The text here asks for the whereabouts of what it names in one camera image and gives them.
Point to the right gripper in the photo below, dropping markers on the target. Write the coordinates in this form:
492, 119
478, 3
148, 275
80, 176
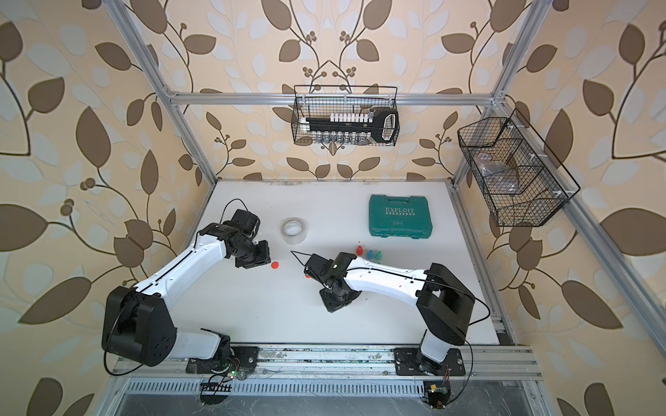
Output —
330, 304

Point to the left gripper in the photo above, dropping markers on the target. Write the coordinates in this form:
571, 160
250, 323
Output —
263, 257

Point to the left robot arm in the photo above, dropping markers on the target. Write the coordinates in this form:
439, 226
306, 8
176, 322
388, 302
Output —
138, 325

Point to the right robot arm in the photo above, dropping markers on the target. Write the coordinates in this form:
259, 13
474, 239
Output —
443, 301

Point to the clear tape roll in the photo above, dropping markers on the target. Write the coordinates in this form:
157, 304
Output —
294, 231

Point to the green tool case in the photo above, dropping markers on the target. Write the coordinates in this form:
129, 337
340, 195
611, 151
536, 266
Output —
392, 216

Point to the black white tool in basket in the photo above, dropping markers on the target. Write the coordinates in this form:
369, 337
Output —
377, 127

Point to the plastic bag in basket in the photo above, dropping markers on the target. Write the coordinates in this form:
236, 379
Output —
499, 178

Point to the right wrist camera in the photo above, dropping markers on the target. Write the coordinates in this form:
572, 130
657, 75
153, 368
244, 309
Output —
318, 267

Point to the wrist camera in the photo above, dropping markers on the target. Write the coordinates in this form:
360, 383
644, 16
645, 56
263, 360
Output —
245, 221
318, 267

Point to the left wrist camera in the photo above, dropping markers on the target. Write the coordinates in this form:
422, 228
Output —
245, 221

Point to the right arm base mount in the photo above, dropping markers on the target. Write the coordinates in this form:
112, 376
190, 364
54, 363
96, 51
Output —
429, 361

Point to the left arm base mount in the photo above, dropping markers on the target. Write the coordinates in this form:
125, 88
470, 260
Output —
231, 361

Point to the back wire basket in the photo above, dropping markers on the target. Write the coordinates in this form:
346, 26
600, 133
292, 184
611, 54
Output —
317, 99

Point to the wire basket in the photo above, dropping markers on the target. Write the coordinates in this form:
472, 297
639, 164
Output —
317, 99
546, 185

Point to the right wire basket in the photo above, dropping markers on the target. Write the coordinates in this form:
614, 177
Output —
546, 185

